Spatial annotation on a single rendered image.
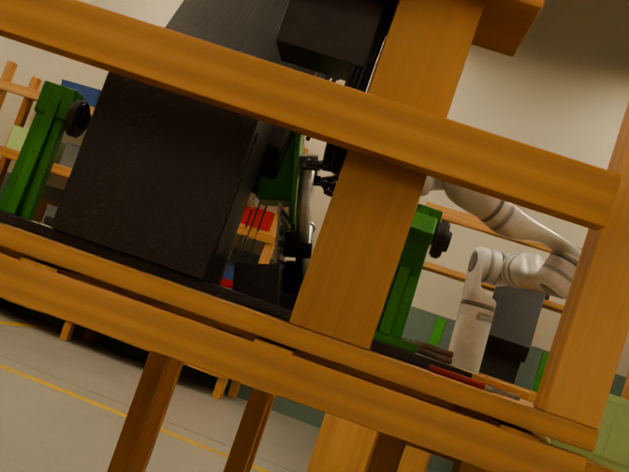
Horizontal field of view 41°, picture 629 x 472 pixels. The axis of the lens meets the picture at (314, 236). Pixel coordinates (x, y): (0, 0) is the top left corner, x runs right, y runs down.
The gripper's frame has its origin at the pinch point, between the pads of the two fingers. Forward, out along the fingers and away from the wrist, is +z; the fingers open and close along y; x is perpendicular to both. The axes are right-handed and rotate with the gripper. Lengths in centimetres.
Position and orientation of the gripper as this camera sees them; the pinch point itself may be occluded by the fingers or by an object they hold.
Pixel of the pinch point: (312, 172)
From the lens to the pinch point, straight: 175.8
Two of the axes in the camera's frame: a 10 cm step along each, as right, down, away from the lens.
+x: -0.8, 6.2, -7.8
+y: 0.2, -7.8, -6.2
